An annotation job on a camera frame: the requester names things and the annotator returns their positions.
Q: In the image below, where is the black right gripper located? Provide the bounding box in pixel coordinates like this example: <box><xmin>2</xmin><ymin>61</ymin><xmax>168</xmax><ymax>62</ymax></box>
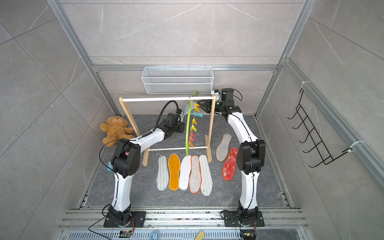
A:
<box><xmin>198</xmin><ymin>97</ymin><xmax>226</xmax><ymax>116</ymax></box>

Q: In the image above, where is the blue-grey foam insole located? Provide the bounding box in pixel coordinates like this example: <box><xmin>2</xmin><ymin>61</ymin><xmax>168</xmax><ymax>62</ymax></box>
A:
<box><xmin>181</xmin><ymin>101</ymin><xmax>191</xmax><ymax>122</ymax></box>

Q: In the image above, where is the yellow fuzzy insole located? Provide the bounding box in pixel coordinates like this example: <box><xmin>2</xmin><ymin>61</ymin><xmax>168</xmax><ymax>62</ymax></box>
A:
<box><xmin>168</xmin><ymin>154</ymin><xmax>181</xmax><ymax>191</ymax></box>

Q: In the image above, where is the white foam insole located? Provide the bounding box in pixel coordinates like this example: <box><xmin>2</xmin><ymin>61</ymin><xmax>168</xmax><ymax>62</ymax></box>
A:
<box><xmin>179</xmin><ymin>156</ymin><xmax>191</xmax><ymax>191</ymax></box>

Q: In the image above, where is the grey felt yellow-edged insole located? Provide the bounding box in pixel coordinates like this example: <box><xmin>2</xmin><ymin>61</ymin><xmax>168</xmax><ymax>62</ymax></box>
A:
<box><xmin>216</xmin><ymin>134</ymin><xmax>232</xmax><ymax>162</ymax></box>

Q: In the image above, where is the grey striped insole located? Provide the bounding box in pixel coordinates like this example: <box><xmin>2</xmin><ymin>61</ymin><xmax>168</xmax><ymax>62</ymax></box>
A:
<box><xmin>199</xmin><ymin>155</ymin><xmax>213</xmax><ymax>196</ymax></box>
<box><xmin>157</xmin><ymin>156</ymin><xmax>169</xmax><ymax>191</ymax></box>

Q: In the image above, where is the grey felt orange-edged insole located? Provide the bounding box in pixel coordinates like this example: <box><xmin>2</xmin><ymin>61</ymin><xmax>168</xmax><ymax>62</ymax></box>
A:
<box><xmin>189</xmin><ymin>156</ymin><xmax>202</xmax><ymax>194</ymax></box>

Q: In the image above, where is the red orange-edged insole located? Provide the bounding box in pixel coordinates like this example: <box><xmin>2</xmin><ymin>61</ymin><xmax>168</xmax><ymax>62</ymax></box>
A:
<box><xmin>222</xmin><ymin>148</ymin><xmax>239</xmax><ymax>181</ymax></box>

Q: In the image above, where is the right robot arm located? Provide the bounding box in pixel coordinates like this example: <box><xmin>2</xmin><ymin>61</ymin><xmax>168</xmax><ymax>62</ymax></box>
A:
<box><xmin>198</xmin><ymin>88</ymin><xmax>266</xmax><ymax>226</ymax></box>

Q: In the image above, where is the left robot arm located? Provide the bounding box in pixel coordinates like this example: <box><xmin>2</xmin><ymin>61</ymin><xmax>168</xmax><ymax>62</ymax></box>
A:
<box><xmin>104</xmin><ymin>100</ymin><xmax>185</xmax><ymax>227</ymax></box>

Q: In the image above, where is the green round clip hanger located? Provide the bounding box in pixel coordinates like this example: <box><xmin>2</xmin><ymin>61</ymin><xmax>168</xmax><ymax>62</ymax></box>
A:
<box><xmin>186</xmin><ymin>100</ymin><xmax>203</xmax><ymax>156</ymax></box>

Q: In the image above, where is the brown teddy bear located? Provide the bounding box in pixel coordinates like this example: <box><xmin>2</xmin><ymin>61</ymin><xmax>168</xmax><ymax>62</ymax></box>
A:
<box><xmin>100</xmin><ymin>116</ymin><xmax>134</xmax><ymax>147</ymax></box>

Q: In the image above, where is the teal robot toy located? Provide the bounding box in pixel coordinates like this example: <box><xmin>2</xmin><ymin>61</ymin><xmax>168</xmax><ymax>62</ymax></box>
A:
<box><xmin>107</xmin><ymin>162</ymin><xmax>113</xmax><ymax>173</ymax></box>

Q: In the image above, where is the wooden clothes rack frame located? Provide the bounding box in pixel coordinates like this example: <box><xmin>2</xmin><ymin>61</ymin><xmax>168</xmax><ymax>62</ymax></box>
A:
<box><xmin>119</xmin><ymin>94</ymin><xmax>219</xmax><ymax>167</ymax></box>

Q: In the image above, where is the white wire mesh basket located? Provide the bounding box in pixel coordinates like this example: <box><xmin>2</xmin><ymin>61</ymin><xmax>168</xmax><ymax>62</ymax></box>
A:
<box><xmin>142</xmin><ymin>67</ymin><xmax>214</xmax><ymax>94</ymax></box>

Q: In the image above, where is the black wall hook rack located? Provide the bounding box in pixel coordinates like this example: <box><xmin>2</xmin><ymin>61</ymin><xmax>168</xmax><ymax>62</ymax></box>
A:
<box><xmin>287</xmin><ymin>88</ymin><xmax>364</xmax><ymax>169</ymax></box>

